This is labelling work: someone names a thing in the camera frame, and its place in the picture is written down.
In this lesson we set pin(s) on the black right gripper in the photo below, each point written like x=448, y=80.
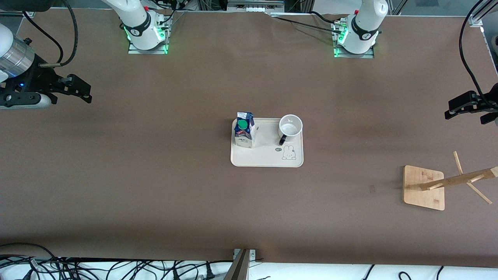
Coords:
x=35, y=74

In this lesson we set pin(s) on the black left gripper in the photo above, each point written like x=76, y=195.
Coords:
x=483, y=103

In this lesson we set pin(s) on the blue milk carton green cap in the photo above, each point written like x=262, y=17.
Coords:
x=245, y=136

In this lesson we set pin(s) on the wooden cup rack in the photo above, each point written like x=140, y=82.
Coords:
x=422, y=194

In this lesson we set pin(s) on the cream rabbit print tray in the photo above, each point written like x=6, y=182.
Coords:
x=264, y=155

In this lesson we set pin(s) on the silver background device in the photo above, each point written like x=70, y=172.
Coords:
x=255, y=6

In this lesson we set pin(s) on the aluminium profile bar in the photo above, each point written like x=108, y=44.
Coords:
x=239, y=268

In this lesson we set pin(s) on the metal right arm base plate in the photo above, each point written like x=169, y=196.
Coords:
x=134, y=50

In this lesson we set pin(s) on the aluminium frame post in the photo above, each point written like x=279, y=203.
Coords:
x=475, y=19

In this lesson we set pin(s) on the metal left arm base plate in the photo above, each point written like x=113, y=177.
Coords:
x=369, y=55

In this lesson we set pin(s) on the small metal bracket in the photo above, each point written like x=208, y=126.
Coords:
x=252, y=254

